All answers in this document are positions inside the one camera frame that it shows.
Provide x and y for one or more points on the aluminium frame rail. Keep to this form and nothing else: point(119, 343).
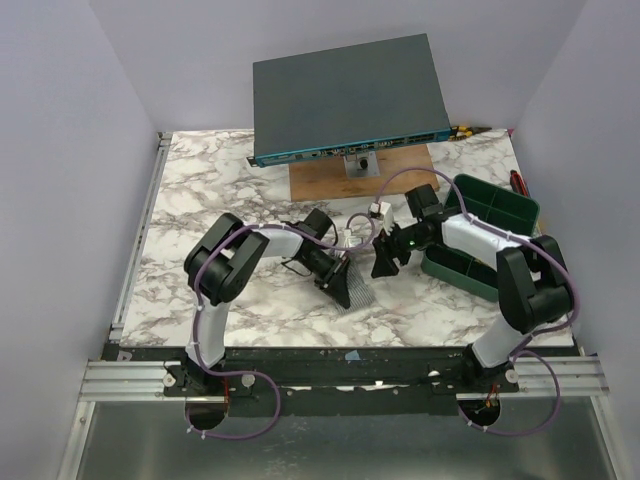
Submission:
point(84, 412)

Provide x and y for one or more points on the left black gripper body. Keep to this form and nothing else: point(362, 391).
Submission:
point(320, 264)

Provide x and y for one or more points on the brown plywood board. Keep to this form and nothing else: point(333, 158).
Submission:
point(401, 169)

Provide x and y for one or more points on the green divided plastic tray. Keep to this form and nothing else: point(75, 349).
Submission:
point(467, 259)

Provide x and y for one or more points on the grey network switch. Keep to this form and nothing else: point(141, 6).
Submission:
point(347, 101)

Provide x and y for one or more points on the blue tape piece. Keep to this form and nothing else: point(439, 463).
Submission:
point(352, 356)

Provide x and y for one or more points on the red black utility knife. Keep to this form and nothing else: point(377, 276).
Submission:
point(517, 183)

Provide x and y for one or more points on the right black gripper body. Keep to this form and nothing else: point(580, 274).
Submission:
point(391, 243)

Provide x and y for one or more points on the grey striped underwear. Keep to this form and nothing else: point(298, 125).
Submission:
point(361, 296)

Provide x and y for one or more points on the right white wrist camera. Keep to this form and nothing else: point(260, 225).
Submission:
point(383, 213)

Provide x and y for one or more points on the black metal base rail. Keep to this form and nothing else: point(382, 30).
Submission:
point(318, 381)

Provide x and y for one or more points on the grey metal stand bracket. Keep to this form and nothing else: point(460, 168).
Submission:
point(363, 165)

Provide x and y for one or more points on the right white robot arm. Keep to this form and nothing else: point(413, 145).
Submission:
point(531, 276)

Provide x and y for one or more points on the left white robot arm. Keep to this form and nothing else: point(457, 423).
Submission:
point(221, 264)

